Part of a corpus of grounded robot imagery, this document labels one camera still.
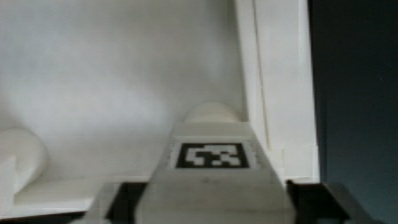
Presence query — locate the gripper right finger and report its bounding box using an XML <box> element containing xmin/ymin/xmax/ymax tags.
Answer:
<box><xmin>284</xmin><ymin>179</ymin><xmax>387</xmax><ymax>224</ymax></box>

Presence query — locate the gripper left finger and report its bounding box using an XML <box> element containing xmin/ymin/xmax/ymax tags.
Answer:
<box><xmin>76</xmin><ymin>181</ymin><xmax>149</xmax><ymax>224</ymax></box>

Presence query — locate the white table leg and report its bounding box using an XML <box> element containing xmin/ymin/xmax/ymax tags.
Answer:
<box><xmin>135</xmin><ymin>102</ymin><xmax>295</xmax><ymax>224</ymax></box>

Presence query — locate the white square table top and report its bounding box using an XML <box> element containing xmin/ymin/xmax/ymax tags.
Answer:
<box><xmin>0</xmin><ymin>0</ymin><xmax>320</xmax><ymax>221</ymax></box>

